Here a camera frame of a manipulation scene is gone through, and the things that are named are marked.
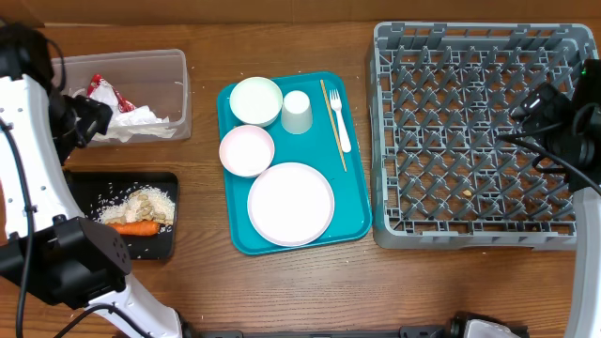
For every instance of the white bowl with nuts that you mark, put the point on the white bowl with nuts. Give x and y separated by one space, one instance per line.
256 101

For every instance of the white paper cup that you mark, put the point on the white paper cup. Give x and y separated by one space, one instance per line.
297 115

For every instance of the orange carrot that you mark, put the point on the orange carrot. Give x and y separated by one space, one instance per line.
137 229

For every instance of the white plastic fork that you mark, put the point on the white plastic fork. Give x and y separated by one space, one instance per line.
336 105

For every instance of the red snack wrapper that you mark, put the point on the red snack wrapper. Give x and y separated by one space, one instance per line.
124 105

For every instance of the grey dishwasher rack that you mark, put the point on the grey dishwasher rack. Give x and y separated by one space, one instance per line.
440 98

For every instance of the teal serving tray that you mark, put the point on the teal serving tray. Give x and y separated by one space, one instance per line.
317 148

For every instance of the white napkin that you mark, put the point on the white napkin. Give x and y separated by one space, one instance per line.
104 94
140 121

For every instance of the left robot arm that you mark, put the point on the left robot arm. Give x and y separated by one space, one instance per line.
54 252

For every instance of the clear plastic bin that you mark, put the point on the clear plastic bin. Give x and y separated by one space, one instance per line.
157 80

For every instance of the wooden chopstick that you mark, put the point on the wooden chopstick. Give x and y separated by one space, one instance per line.
333 125

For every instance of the black plastic tray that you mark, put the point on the black plastic tray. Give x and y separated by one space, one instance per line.
95 192

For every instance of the pink bowl with crumbs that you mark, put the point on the pink bowl with crumbs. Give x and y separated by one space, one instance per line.
246 151

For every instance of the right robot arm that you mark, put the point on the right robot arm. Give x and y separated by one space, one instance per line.
565 133

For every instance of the white round plate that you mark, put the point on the white round plate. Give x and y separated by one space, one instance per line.
291 204

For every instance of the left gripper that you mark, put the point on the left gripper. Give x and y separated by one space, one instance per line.
96 115

